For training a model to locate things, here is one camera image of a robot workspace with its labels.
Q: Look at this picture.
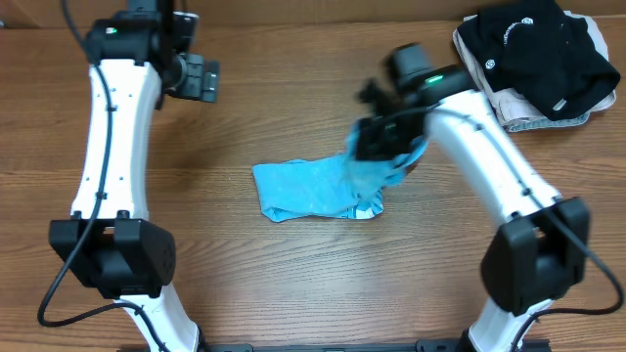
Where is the light blue t-shirt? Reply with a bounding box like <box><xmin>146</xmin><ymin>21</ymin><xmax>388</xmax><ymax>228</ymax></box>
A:
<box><xmin>252</xmin><ymin>127</ymin><xmax>428</xmax><ymax>223</ymax></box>

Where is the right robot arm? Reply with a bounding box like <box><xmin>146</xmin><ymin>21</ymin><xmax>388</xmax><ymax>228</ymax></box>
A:
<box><xmin>354</xmin><ymin>43</ymin><xmax>590</xmax><ymax>351</ymax></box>

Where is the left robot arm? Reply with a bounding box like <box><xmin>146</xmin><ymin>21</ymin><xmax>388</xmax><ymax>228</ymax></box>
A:
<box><xmin>48</xmin><ymin>0</ymin><xmax>219</xmax><ymax>351</ymax></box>

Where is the beige folded garment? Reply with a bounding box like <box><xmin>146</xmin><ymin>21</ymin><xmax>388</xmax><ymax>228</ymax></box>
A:
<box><xmin>452</xmin><ymin>10</ymin><xmax>617</xmax><ymax>129</ymax></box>

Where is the grey striped folded garment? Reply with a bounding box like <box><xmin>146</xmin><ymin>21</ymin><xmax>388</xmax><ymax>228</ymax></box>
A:
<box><xmin>503</xmin><ymin>112</ymin><xmax>590</xmax><ymax>133</ymax></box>

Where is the black folded garment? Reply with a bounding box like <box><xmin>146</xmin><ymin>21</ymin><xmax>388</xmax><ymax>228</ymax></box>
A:
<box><xmin>457</xmin><ymin>0</ymin><xmax>621</xmax><ymax>122</ymax></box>

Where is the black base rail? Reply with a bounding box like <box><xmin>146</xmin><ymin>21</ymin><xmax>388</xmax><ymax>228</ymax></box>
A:
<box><xmin>201</xmin><ymin>339</ymin><xmax>460</xmax><ymax>352</ymax></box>

